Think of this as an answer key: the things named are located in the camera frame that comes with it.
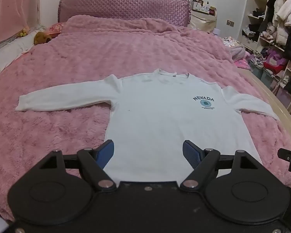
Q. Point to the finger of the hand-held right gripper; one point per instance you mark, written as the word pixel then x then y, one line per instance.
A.
pixel 287 154

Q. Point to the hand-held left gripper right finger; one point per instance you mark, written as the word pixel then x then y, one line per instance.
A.
pixel 191 153

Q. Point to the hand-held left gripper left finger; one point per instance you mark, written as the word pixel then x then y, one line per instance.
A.
pixel 106 153

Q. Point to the white long-sleeve shirt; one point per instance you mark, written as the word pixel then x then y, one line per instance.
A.
pixel 160 116

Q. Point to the teal storage bin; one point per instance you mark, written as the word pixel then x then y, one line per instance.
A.
pixel 264 75

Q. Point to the purple bag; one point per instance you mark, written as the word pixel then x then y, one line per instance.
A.
pixel 276 62

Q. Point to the pink fluffy blanket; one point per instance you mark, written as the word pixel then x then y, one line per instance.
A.
pixel 87 60

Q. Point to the lilac plush cushion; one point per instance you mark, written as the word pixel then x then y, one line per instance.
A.
pixel 236 49

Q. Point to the beige bedside cabinet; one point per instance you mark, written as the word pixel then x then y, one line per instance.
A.
pixel 203 23

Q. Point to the brown teddy bear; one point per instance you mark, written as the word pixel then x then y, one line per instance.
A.
pixel 41 38

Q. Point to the pink floral pillow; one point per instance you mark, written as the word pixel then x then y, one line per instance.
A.
pixel 54 29

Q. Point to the white puffer coat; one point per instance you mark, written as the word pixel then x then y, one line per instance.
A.
pixel 285 14

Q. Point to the white grey rolled quilt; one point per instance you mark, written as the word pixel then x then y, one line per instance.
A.
pixel 7 51

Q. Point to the small yellow plush toy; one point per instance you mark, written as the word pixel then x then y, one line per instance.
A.
pixel 22 32

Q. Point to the row of toiletry bottles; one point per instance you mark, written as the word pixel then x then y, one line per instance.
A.
pixel 203 6

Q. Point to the purple quilted headboard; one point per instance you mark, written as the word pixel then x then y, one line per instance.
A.
pixel 126 6

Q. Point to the pink curtain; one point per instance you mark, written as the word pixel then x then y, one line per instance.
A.
pixel 12 7

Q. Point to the wooden bed frame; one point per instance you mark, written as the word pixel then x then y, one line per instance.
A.
pixel 274 102

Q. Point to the wall socket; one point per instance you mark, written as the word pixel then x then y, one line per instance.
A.
pixel 230 23

